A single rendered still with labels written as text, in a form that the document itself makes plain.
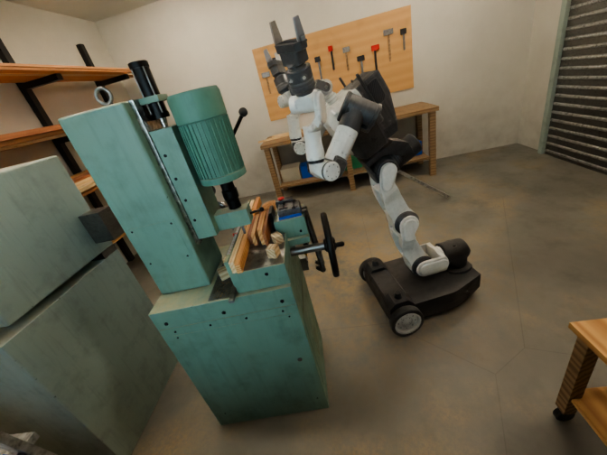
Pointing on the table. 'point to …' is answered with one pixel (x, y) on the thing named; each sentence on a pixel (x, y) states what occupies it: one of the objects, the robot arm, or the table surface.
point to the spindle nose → (230, 195)
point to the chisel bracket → (225, 218)
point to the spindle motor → (208, 134)
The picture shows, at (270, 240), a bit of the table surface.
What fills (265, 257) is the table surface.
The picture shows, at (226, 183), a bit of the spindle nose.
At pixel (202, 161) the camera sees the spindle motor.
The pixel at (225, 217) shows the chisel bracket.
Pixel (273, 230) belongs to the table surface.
